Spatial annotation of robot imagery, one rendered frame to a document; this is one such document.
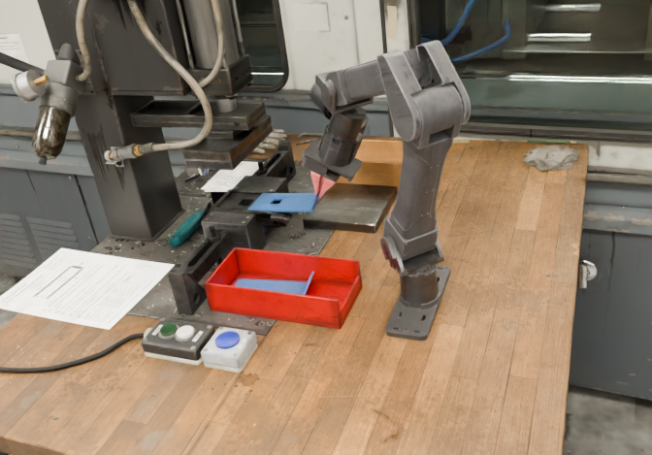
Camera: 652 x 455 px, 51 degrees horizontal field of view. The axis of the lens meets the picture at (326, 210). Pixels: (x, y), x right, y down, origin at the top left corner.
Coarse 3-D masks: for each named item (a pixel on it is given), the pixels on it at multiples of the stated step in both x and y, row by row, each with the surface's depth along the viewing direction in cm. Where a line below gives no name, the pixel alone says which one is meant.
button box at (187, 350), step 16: (160, 320) 116; (176, 320) 116; (128, 336) 116; (144, 336) 115; (160, 336) 112; (176, 336) 112; (192, 336) 111; (208, 336) 112; (160, 352) 111; (176, 352) 110; (192, 352) 109; (0, 368) 114; (16, 368) 113; (32, 368) 113; (48, 368) 112; (64, 368) 113
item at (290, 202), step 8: (256, 200) 138; (264, 200) 138; (272, 200) 137; (280, 200) 137; (288, 200) 135; (296, 200) 135; (304, 200) 134; (312, 200) 133; (320, 200) 134; (256, 208) 135; (264, 208) 134; (272, 208) 134; (280, 208) 133; (288, 208) 132; (296, 208) 132; (304, 208) 131; (312, 208) 130
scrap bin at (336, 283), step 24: (240, 264) 130; (264, 264) 128; (288, 264) 126; (312, 264) 124; (336, 264) 122; (216, 288) 119; (240, 288) 117; (312, 288) 124; (336, 288) 123; (360, 288) 122; (240, 312) 120; (264, 312) 118; (288, 312) 116; (312, 312) 114; (336, 312) 112
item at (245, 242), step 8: (280, 192) 144; (288, 192) 148; (256, 224) 135; (264, 224) 147; (272, 224) 146; (208, 232) 135; (232, 232) 133; (240, 232) 132; (248, 232) 132; (256, 232) 135; (264, 232) 138; (232, 240) 134; (240, 240) 133; (248, 240) 132; (256, 240) 135; (264, 240) 139; (232, 248) 135; (256, 248) 136; (224, 256) 137
